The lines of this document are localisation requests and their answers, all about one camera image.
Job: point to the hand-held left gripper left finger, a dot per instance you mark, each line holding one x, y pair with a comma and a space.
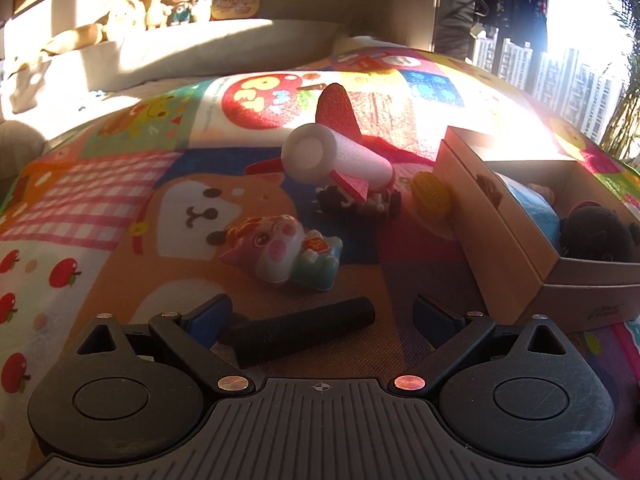
210, 317

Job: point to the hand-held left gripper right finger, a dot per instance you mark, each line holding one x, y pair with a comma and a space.
435, 317

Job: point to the black foam cylinder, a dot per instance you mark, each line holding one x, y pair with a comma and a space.
300, 327

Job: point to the cardboard box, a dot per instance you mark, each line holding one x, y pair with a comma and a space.
510, 245

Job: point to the blue and white tissue packet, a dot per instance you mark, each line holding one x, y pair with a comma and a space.
532, 210

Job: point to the black plush toy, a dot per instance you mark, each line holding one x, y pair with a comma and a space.
595, 232

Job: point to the pink pig figurine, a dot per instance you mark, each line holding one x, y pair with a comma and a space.
280, 252

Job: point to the yellow orange round toy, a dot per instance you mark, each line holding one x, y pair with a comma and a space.
432, 195

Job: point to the small dark toy car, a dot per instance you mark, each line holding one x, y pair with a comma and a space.
360, 202

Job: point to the colourful cartoon printed mat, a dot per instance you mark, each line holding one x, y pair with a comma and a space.
90, 210

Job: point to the small white toy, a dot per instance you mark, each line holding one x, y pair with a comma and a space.
541, 191

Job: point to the white foam plane red fins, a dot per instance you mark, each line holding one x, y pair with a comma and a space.
330, 155

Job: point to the beige sofa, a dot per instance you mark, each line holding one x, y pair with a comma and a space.
200, 50

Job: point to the green palm plant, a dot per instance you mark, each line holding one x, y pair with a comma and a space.
625, 110

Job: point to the white plush toy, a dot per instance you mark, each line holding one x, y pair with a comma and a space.
27, 82

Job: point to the yellowish plush toy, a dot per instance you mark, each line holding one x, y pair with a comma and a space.
122, 22

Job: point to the tan lying plush toy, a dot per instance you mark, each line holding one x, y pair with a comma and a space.
75, 39

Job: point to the small white plush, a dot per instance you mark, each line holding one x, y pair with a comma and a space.
202, 5

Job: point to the cream bear plush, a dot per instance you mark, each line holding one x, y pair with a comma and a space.
155, 7

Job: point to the doll with brown hair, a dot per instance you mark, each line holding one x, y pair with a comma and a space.
181, 2

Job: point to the red printed card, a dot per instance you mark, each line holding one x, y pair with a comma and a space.
235, 1

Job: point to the hanging dark clothes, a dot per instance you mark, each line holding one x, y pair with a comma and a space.
515, 0

